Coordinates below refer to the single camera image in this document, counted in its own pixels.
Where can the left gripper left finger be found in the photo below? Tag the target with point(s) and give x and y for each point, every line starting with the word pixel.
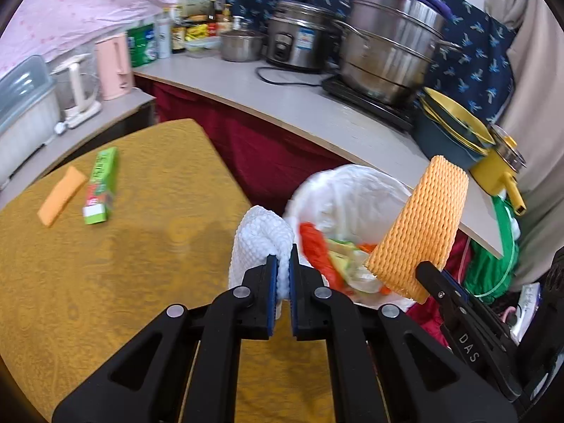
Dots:
pixel 183 366

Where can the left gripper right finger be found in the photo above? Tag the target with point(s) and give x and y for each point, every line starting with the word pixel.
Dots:
pixel 384 367

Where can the orange foam net sleeve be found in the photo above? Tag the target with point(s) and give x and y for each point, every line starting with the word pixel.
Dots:
pixel 424 231

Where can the green yellow snack wrapper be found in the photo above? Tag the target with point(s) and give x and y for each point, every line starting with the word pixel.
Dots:
pixel 349 261

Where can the white paper towel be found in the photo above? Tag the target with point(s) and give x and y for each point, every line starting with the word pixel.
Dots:
pixel 262 233

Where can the green toothpaste box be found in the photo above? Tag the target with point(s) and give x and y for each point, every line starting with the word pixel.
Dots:
pixel 101 187

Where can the white lined trash bin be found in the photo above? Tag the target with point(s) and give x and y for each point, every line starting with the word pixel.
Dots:
pixel 350 203

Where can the green cloth bag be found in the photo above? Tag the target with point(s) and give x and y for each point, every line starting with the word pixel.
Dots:
pixel 488 277

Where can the stacked blue yellow basins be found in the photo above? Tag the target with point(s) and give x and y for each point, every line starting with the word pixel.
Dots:
pixel 443 127

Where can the black induction cooktop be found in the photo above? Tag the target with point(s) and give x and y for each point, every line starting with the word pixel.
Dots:
pixel 334 86

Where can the red velvet skirt cloth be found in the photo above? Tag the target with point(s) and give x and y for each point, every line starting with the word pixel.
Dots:
pixel 268 162

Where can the navy floral cloth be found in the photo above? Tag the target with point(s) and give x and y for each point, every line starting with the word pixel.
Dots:
pixel 478 77

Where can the large stainless steamer pot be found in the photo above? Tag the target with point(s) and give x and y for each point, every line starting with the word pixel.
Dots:
pixel 388 46

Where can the white box grey lid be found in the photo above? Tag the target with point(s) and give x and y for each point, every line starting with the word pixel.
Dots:
pixel 29 112

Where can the pink electric kettle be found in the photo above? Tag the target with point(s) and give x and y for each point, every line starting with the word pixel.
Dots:
pixel 114 66

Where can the glass white electric kettle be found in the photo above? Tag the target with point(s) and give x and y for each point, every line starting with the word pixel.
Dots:
pixel 77 91

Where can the stainless rice cooker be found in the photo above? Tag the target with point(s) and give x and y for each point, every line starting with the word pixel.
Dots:
pixel 301 36

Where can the green white can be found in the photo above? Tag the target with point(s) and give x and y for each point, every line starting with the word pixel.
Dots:
pixel 142 45

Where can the clear food container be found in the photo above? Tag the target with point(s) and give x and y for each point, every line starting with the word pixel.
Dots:
pixel 203 47

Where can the dark soy sauce bottle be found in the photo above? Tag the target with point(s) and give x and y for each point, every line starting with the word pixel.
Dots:
pixel 177 30

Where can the small stainless pot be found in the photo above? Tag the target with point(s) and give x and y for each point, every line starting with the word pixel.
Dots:
pixel 241 45

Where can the white bottle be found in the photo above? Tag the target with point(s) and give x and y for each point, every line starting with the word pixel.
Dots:
pixel 163 23

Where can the pink dotted curtain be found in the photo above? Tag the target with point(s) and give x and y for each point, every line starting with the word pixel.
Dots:
pixel 52 27

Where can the white paper carton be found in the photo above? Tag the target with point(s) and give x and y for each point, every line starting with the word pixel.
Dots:
pixel 190 8

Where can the yellow saucepan with handle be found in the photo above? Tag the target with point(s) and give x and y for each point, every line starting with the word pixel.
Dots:
pixel 498 170

